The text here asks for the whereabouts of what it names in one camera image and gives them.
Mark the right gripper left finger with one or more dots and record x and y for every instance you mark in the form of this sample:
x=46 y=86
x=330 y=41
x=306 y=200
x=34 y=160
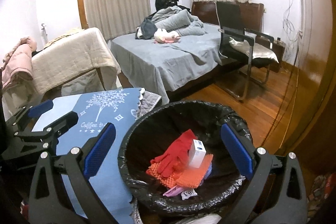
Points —
x=49 y=201

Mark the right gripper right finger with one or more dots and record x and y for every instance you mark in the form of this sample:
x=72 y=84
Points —
x=275 y=190

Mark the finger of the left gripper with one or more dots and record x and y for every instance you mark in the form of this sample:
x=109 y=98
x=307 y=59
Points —
x=26 y=114
x=52 y=131

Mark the orange foam net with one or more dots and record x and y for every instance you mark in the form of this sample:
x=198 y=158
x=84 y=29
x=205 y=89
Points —
x=192 y=177
x=168 y=182

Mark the pink wrapper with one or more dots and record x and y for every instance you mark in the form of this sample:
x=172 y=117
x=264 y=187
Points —
x=185 y=193

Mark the white small box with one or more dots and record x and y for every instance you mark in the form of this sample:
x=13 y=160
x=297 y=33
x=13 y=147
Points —
x=197 y=153

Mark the black lined trash bin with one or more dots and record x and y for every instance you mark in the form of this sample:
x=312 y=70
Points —
x=163 y=137

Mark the pink jacket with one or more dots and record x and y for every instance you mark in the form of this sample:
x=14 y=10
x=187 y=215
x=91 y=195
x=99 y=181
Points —
x=17 y=64

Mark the blue tree print tablecloth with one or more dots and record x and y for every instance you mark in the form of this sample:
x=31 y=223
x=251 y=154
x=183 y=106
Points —
x=119 y=107

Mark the wooden wardrobe door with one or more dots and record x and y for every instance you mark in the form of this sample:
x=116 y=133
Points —
x=312 y=76

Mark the beige quilt on rack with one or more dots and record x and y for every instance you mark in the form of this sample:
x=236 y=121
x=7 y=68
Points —
x=73 y=56

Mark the grey quilted mat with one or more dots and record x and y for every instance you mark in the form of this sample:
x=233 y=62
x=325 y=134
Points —
x=147 y=102

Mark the dark blue clothing on bed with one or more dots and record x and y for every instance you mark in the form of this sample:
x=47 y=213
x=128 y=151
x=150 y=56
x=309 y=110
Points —
x=145 y=30

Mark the pink plush toy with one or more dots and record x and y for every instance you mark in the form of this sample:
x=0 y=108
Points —
x=161 y=36

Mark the bed with grey sheet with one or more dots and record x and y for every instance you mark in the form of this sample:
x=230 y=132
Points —
x=162 y=68

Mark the silver chair cushion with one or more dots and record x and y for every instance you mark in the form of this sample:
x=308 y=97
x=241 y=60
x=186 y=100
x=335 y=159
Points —
x=259 y=51

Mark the black cantilever chair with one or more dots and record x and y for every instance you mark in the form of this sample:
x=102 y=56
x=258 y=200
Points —
x=241 y=39

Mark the grey folded duvet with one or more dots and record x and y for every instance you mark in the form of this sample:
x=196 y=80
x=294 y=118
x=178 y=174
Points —
x=180 y=20

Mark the wooden headboard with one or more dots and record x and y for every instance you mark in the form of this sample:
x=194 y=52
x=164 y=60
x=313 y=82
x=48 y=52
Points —
x=230 y=14

